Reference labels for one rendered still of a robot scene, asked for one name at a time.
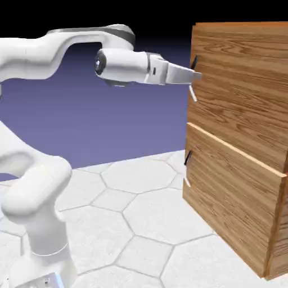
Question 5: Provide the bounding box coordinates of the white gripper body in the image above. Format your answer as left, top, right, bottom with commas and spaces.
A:
165, 61, 196, 86

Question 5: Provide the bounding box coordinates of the large wood cabinet door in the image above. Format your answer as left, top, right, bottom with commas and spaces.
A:
187, 22, 288, 173

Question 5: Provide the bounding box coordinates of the light wood cabinet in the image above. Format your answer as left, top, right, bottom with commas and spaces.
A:
182, 21, 288, 281

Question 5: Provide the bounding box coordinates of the small wood cabinet door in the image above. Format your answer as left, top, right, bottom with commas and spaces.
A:
182, 123, 287, 279

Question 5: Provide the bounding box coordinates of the long curved metal handle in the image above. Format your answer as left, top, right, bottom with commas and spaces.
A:
188, 55, 200, 102

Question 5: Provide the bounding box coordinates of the short curved metal handle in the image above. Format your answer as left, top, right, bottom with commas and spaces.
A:
183, 150, 192, 187

